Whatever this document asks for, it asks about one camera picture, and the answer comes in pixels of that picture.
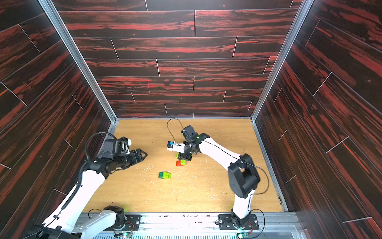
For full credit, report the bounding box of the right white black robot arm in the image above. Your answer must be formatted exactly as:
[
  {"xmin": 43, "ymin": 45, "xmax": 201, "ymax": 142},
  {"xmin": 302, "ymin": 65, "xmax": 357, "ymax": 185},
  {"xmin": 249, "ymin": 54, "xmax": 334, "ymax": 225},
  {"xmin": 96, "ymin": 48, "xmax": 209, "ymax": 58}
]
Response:
[{"xmin": 167, "ymin": 125, "xmax": 261, "ymax": 229}]

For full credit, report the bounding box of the black cable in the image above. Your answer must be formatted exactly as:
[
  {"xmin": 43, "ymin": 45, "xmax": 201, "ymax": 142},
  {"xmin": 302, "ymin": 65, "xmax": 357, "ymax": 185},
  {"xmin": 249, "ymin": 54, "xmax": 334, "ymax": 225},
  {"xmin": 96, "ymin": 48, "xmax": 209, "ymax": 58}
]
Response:
[
  {"xmin": 84, "ymin": 132, "xmax": 118, "ymax": 162},
  {"xmin": 166, "ymin": 118, "xmax": 184, "ymax": 144}
]

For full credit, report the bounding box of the left black cable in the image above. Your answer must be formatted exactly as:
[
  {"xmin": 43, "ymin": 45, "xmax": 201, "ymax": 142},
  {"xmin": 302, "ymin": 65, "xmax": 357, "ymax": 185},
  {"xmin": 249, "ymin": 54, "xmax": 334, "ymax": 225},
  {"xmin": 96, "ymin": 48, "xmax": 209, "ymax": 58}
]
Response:
[{"xmin": 84, "ymin": 132, "xmax": 118, "ymax": 162}]

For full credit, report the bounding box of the right black cable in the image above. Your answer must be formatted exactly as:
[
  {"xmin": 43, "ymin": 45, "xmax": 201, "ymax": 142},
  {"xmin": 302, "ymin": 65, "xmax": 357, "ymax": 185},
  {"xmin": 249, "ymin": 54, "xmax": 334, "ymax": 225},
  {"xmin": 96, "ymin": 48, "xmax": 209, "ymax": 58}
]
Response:
[{"xmin": 166, "ymin": 118, "xmax": 184, "ymax": 144}]

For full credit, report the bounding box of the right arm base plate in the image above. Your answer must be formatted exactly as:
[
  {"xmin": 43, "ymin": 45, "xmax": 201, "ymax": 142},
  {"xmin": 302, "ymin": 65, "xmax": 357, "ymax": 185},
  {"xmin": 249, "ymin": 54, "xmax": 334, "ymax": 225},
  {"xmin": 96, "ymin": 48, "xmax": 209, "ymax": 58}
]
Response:
[{"xmin": 215, "ymin": 213, "xmax": 259, "ymax": 231}]

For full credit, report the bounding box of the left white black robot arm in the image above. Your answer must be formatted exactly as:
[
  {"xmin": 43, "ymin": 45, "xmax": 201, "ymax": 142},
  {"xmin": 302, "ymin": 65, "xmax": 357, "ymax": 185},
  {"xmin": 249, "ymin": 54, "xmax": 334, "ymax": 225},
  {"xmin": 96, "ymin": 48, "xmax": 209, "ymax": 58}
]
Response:
[{"xmin": 26, "ymin": 136, "xmax": 148, "ymax": 239}]

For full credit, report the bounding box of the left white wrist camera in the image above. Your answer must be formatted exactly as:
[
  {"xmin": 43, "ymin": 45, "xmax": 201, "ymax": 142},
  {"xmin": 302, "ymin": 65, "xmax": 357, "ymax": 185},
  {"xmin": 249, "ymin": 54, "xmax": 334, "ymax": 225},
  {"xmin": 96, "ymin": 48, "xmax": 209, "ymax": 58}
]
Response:
[{"xmin": 119, "ymin": 137, "xmax": 132, "ymax": 151}]

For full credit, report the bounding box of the aluminium front rail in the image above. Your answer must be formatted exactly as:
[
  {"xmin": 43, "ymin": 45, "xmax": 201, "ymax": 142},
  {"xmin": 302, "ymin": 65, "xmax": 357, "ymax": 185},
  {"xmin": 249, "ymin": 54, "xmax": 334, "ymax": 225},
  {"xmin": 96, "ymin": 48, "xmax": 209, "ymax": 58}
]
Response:
[{"xmin": 76, "ymin": 210, "xmax": 308, "ymax": 239}]

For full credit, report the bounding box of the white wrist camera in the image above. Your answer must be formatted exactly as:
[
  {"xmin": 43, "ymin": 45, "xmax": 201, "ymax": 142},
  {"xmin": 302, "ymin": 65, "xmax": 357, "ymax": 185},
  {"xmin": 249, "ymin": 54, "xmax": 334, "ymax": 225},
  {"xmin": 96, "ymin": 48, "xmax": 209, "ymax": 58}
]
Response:
[
  {"xmin": 119, "ymin": 137, "xmax": 132, "ymax": 151},
  {"xmin": 167, "ymin": 141, "xmax": 185, "ymax": 153}
]

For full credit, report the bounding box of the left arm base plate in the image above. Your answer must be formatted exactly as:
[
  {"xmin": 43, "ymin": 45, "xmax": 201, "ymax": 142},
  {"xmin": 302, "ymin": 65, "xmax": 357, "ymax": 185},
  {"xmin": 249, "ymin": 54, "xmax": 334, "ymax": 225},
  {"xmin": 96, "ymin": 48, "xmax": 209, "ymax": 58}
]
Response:
[{"xmin": 113, "ymin": 214, "xmax": 141, "ymax": 232}]

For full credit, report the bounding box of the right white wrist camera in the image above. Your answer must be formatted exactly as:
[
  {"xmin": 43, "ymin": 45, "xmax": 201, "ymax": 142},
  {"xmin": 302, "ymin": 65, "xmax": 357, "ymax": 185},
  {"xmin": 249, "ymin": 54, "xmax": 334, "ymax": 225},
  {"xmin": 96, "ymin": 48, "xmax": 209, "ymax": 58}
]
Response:
[{"xmin": 167, "ymin": 141, "xmax": 185, "ymax": 153}]

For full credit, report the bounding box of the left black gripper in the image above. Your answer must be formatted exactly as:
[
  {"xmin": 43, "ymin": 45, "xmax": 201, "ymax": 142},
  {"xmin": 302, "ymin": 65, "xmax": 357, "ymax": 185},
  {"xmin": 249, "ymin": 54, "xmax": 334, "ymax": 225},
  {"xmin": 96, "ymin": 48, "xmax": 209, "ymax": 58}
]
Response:
[{"xmin": 114, "ymin": 148, "xmax": 148, "ymax": 169}]

